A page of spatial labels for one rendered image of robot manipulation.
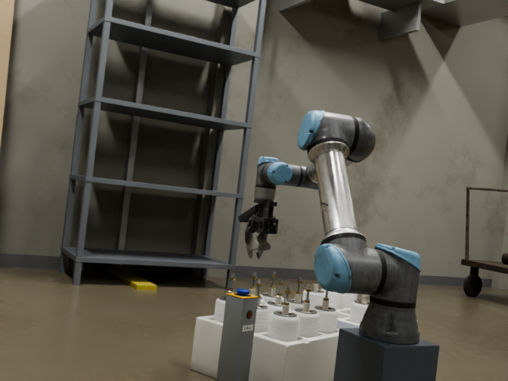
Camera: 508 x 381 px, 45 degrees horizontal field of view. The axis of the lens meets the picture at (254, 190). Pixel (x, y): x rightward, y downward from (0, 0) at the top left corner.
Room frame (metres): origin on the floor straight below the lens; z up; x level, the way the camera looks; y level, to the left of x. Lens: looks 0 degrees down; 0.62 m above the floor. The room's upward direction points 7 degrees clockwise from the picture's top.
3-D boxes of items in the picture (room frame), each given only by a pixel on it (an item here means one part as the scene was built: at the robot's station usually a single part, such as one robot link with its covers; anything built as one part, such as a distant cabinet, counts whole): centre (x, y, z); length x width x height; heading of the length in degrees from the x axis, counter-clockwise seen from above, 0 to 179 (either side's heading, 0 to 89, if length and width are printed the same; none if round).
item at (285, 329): (1.95, -0.14, 0.16); 0.10 x 0.10 x 0.18
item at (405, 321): (1.56, -0.38, 0.35); 0.15 x 0.15 x 0.10
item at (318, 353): (2.12, -0.13, 0.09); 0.39 x 0.39 x 0.18; 51
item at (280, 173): (2.10, -0.09, 0.70); 0.11 x 0.11 x 0.08; 18
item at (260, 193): (2.19, -0.04, 0.62); 0.08 x 0.08 x 0.05
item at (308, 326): (2.04, -0.22, 0.16); 0.10 x 0.10 x 0.18
